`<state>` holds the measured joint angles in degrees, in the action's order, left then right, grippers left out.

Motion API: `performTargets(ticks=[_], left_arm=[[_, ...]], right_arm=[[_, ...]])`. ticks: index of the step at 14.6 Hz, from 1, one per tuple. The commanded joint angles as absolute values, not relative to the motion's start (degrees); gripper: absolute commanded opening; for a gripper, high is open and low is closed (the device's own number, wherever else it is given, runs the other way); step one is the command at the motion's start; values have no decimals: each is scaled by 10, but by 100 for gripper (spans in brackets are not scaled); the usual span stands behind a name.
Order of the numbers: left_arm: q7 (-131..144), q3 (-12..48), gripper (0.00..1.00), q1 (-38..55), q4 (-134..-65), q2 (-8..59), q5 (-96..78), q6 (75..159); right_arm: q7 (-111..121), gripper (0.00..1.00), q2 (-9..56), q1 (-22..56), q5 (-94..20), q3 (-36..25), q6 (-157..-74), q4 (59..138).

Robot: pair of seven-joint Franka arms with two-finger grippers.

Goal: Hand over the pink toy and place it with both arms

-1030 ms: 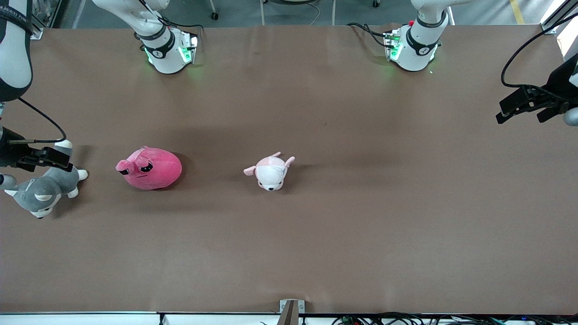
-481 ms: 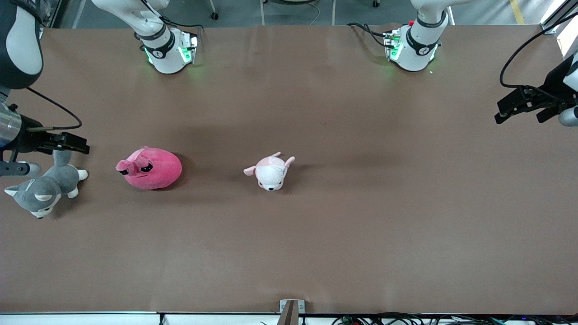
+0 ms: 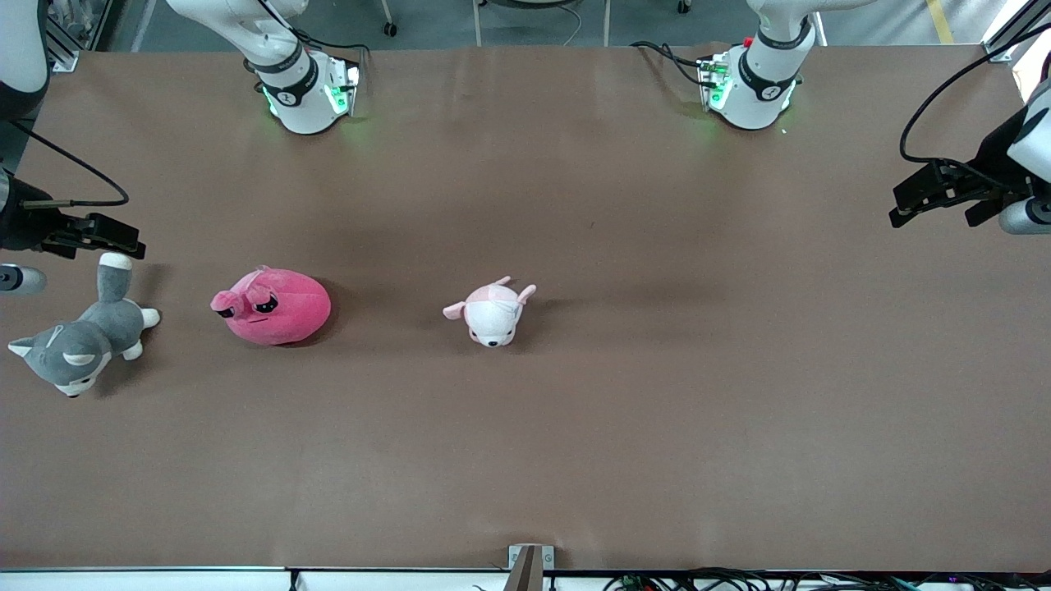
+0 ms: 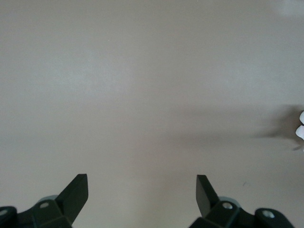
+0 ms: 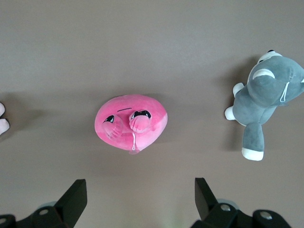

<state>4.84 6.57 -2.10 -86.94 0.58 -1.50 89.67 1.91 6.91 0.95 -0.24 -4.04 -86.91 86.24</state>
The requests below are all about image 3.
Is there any bright pink round plush toy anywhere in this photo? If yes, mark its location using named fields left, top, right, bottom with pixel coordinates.
left=210, top=265, right=333, bottom=346

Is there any grey white husky plush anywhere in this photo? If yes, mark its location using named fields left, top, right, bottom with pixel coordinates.
left=8, top=252, right=162, bottom=398

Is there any pale pink white dog plush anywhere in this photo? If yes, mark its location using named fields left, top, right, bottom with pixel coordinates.
left=443, top=277, right=537, bottom=348

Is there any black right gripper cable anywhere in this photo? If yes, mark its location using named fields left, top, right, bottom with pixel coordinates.
left=7, top=119, right=131, bottom=208

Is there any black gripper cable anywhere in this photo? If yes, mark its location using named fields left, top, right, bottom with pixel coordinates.
left=899, top=23, right=1051, bottom=165
left=7, top=119, right=131, bottom=208

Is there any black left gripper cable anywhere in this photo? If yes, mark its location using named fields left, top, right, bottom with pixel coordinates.
left=899, top=23, right=1051, bottom=165

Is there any aluminium frame profile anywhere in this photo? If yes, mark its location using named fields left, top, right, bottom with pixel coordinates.
left=981, top=0, right=1051, bottom=63
left=45, top=0, right=80, bottom=71

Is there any black right arm base cable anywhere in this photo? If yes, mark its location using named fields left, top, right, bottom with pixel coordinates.
left=242, top=0, right=368, bottom=91

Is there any black arm base cable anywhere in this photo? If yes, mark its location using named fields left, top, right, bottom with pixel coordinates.
left=242, top=0, right=368, bottom=91
left=631, top=41, right=709, bottom=87

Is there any black left arm base cable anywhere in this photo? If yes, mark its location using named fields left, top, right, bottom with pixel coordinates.
left=631, top=41, right=709, bottom=87

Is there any white table edge rail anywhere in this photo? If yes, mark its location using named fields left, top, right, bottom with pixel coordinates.
left=0, top=568, right=510, bottom=591

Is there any tangle of black cables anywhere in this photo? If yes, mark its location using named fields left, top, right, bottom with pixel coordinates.
left=604, top=566, right=1051, bottom=591

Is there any metal bracket on table edge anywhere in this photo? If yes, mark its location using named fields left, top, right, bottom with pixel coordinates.
left=507, top=544, right=555, bottom=591

